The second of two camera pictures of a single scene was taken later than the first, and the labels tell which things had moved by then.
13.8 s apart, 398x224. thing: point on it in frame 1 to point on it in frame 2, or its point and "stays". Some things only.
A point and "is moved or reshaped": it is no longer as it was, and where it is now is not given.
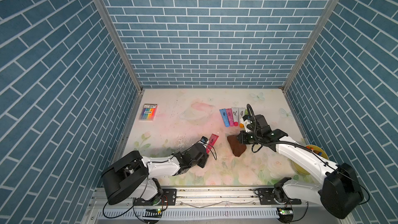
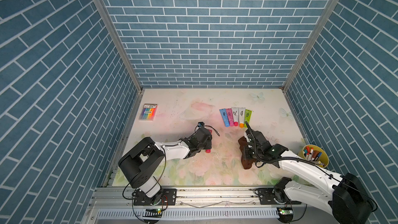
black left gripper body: (201, 162) to (206, 145)
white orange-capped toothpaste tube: (241, 113) stays
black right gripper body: (250, 138) to (251, 153)
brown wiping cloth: (237, 148) to (247, 164)
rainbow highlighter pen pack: (148, 112) stays
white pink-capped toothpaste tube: (235, 113) stays
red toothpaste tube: (211, 141) is moved or reshaped
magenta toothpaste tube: (229, 114) stays
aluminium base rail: (200, 206) stays
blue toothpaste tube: (224, 114) stays
